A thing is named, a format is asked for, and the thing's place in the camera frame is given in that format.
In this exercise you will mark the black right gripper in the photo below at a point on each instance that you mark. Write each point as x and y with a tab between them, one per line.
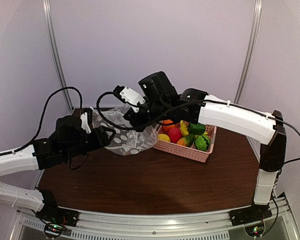
131	118

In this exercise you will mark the orange toy fruit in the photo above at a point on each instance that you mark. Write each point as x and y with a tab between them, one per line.
167	125

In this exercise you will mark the green toy bell pepper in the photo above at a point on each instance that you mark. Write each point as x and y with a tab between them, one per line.
196	129

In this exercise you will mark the right aluminium corner post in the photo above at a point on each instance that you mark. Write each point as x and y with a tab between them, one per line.
254	32

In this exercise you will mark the aluminium corner post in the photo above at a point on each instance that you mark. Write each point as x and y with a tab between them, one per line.
254	32
53	42

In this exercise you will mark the green striped toy watermelon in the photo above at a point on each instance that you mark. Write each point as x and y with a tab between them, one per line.
202	142

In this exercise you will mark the green orange toy mango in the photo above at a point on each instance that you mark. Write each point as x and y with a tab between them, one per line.
187	140

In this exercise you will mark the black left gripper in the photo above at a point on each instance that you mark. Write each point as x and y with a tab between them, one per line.
100	138

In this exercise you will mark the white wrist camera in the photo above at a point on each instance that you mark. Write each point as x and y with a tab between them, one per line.
129	96
87	119

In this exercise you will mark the left green circuit board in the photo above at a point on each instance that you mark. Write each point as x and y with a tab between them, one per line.
53	230

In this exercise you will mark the green circuit board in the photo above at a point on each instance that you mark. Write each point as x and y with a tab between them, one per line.
53	230
255	230

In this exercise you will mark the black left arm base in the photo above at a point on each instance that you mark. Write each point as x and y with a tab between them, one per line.
51	211

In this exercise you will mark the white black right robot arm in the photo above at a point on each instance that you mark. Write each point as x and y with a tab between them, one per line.
199	107

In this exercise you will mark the right green circuit board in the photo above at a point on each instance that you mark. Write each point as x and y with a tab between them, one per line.
255	230

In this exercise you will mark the left aluminium corner post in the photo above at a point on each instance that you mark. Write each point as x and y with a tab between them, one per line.
53	42

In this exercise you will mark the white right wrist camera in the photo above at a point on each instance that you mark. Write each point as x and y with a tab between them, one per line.
129	96

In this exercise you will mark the red toy apple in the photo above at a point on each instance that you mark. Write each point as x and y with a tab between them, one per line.
174	134

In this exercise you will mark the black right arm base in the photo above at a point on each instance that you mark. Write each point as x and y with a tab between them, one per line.
250	214

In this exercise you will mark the clear polka dot zip bag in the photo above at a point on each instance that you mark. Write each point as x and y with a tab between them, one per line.
125	142

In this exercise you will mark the aluminium front rail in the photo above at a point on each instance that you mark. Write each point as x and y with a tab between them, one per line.
213	225

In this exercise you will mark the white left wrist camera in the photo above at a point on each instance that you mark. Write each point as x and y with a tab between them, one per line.
87	119

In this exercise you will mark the pink perforated plastic basket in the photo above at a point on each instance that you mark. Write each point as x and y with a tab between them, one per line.
189	152

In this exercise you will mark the yellow toy banana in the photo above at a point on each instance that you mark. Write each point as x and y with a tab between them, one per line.
183	127

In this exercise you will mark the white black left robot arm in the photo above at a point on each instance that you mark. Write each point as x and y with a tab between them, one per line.
40	154

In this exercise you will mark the yellow toy lemon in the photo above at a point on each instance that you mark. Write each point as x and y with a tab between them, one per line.
164	137

